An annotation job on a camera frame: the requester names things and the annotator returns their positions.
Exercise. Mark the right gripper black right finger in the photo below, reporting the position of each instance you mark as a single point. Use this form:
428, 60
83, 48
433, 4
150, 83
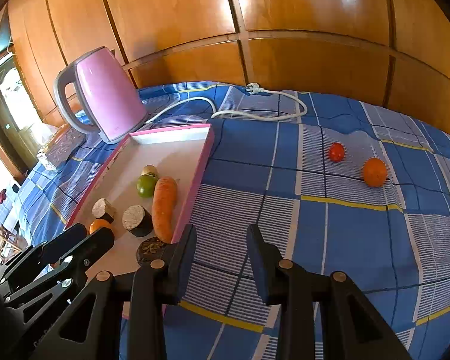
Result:
331, 305

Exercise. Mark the red tomato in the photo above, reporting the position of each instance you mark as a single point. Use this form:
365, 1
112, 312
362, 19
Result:
336, 152

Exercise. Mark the orange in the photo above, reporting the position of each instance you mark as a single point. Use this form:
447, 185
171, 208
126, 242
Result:
97, 224

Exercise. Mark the blue plaid tablecloth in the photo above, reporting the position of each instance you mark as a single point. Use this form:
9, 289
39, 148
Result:
269, 165

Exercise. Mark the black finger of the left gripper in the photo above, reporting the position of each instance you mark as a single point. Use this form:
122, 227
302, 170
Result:
76, 261
24, 267

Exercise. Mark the small yellow fruit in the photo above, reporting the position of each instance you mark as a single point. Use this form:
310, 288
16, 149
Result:
150, 170

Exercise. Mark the pink electric kettle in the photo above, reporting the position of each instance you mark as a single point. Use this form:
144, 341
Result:
106, 94

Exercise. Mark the small dark radish piece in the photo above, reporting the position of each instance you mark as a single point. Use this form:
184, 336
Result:
103, 209

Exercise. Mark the orange carrot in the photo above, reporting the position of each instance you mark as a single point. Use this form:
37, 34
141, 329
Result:
164, 202

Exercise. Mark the green tomato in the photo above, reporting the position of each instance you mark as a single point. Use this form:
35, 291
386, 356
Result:
145, 185

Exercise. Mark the dark round radish top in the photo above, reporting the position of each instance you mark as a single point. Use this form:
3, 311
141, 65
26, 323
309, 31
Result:
149, 250

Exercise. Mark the wooden door frame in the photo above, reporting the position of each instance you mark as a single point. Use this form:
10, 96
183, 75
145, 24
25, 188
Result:
21, 129

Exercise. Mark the silver ornate tissue box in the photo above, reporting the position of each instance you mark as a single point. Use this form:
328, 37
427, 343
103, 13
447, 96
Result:
59, 147

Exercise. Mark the pink rimmed tray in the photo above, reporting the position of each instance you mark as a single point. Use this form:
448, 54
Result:
159, 170

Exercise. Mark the dark cylindrical radish piece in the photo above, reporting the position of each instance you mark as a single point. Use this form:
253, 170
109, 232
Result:
137, 221

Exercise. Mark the orange tangerine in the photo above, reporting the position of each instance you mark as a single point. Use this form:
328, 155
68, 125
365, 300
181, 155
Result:
374, 172

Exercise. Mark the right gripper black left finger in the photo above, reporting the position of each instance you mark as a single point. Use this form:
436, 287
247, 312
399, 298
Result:
90, 326

